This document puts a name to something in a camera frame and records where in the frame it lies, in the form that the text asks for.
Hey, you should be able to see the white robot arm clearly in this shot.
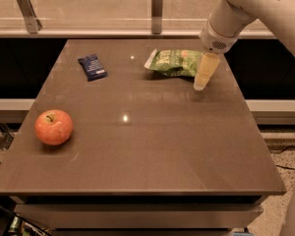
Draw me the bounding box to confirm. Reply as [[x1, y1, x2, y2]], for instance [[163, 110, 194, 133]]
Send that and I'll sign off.
[[194, 0, 295, 90]]

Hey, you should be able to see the glass railing panel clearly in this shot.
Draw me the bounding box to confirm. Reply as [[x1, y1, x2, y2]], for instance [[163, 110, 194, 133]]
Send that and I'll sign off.
[[0, 0, 218, 31]]

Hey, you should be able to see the green jalapeno chip bag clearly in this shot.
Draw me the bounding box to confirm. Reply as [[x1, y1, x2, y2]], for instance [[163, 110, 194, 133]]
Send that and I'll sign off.
[[145, 49, 204, 77]]

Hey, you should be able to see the blue snack bar wrapper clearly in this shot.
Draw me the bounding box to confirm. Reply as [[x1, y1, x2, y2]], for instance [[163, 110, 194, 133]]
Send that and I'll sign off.
[[78, 54, 108, 82]]

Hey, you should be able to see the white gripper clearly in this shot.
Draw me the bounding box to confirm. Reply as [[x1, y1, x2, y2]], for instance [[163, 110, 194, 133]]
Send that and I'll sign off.
[[194, 15, 237, 90]]

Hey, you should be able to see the black floor cable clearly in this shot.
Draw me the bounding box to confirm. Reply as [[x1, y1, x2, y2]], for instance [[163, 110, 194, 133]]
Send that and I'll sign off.
[[268, 145, 295, 173]]

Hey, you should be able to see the middle metal railing bracket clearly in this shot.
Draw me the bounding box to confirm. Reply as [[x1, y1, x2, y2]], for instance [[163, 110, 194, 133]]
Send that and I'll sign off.
[[151, 0, 163, 34]]

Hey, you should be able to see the metal railing bracket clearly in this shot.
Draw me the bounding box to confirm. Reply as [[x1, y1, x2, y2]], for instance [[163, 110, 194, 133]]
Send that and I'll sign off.
[[151, 0, 163, 34], [16, 0, 42, 33]]

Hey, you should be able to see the left metal railing bracket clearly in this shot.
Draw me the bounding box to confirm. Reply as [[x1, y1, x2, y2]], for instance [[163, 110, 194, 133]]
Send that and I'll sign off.
[[16, 0, 42, 33]]

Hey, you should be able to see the red apple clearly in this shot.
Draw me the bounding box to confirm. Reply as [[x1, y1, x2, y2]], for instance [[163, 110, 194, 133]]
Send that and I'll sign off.
[[34, 109, 73, 146]]

